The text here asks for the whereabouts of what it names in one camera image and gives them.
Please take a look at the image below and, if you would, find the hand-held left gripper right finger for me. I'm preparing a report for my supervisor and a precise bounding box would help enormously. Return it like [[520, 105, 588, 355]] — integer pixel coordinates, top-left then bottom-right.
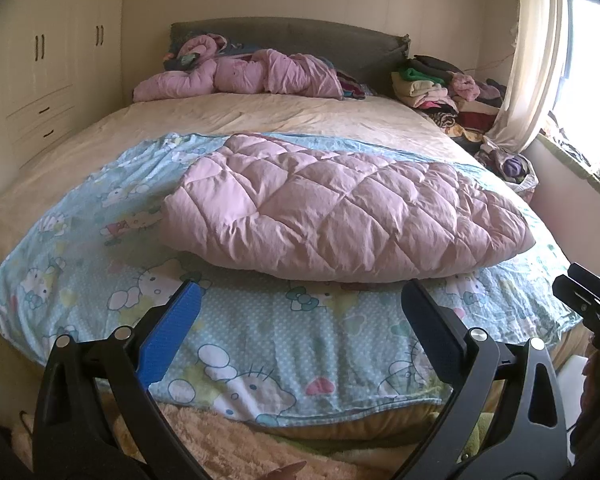
[[401, 278, 568, 480]]

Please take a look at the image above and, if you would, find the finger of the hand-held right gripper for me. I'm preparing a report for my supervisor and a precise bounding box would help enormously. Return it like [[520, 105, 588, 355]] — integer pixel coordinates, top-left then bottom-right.
[[552, 274, 600, 328], [567, 262, 600, 303]]

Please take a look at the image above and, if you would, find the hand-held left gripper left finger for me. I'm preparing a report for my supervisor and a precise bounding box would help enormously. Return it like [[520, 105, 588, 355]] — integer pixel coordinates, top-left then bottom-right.
[[32, 280, 203, 480]]

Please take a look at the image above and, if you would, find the pink quilted jacket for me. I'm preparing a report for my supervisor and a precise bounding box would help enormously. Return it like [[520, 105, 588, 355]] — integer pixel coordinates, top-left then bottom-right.
[[161, 132, 537, 282]]

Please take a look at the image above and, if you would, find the plastic bag of clothes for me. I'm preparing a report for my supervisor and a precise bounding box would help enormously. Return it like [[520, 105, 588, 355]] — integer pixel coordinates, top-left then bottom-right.
[[479, 144, 541, 197]]

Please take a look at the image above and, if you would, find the pile of folded clothes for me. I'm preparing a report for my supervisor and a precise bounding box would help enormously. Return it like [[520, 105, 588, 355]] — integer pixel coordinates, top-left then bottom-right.
[[391, 55, 509, 154]]

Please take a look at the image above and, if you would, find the person's dark clothing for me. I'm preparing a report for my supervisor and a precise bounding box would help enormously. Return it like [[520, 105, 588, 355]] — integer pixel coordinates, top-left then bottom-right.
[[570, 347, 600, 463]]

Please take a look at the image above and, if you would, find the blue cartoon printed blanket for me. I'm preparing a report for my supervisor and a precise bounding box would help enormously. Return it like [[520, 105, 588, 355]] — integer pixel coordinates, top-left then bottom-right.
[[0, 131, 582, 429]]

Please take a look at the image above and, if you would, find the yellow green cloth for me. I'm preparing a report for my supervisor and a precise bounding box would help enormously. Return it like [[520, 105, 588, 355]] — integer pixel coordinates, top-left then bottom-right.
[[459, 407, 497, 463]]

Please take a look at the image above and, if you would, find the fluffy beige rug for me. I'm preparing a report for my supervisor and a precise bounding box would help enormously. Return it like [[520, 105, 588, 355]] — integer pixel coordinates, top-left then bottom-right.
[[10, 389, 456, 480]]

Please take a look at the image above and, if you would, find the window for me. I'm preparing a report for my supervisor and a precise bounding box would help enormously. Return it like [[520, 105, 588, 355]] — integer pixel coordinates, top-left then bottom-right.
[[549, 0, 600, 163]]

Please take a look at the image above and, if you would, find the bed with cream sheet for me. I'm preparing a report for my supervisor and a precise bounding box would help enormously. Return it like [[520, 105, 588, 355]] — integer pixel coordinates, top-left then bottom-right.
[[0, 94, 583, 443]]

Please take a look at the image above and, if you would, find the cream curtain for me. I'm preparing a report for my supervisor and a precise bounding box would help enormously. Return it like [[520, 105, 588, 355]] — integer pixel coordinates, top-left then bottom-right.
[[486, 0, 567, 154]]

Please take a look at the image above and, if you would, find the colourful patterned cloth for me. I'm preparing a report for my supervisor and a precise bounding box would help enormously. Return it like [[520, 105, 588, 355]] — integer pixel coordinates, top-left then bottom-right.
[[336, 70, 379, 101]]

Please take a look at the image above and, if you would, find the small dark cloth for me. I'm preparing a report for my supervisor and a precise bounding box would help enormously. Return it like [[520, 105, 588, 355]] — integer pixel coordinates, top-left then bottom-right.
[[162, 52, 204, 72]]

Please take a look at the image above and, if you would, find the crumpled pink quilted duvet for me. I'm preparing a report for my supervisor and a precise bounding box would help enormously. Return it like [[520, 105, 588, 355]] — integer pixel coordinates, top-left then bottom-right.
[[132, 49, 345, 104]]

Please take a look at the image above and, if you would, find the cream wardrobe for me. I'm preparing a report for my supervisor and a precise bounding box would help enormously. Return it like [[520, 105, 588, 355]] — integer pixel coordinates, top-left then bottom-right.
[[0, 0, 129, 172]]

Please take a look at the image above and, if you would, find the grey padded headboard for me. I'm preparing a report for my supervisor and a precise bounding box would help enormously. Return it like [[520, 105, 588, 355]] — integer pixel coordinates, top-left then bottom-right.
[[169, 17, 412, 97]]

